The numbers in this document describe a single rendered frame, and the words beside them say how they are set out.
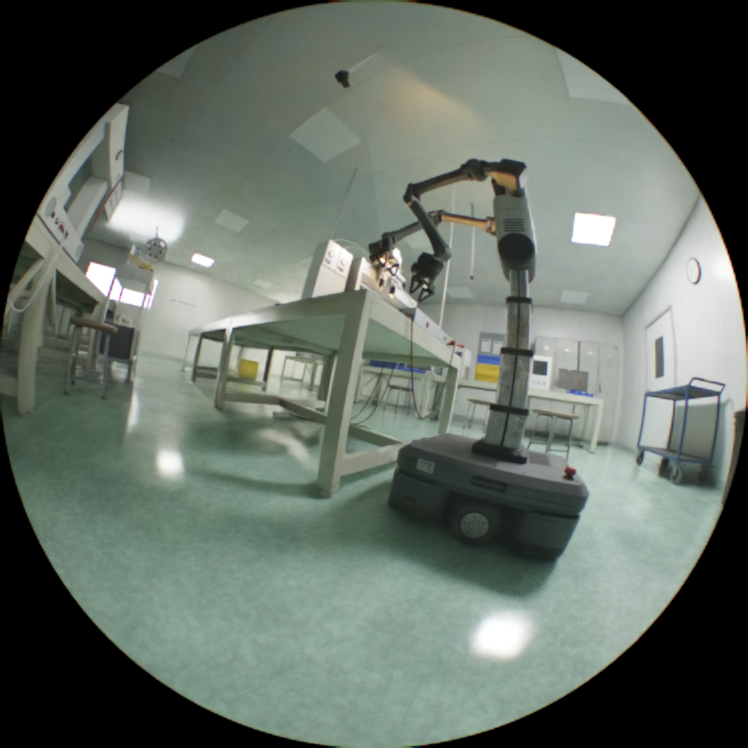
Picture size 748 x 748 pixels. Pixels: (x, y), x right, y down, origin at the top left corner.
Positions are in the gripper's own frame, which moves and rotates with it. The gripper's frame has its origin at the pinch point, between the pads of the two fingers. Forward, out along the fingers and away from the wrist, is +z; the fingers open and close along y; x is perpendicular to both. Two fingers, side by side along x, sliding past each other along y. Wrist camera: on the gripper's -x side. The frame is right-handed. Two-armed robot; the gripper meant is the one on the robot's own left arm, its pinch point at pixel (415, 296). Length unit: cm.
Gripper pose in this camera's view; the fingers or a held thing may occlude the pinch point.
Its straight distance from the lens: 106.6
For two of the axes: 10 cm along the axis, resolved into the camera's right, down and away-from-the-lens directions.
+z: -5.6, 7.9, 2.6
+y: -5.7, -1.4, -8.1
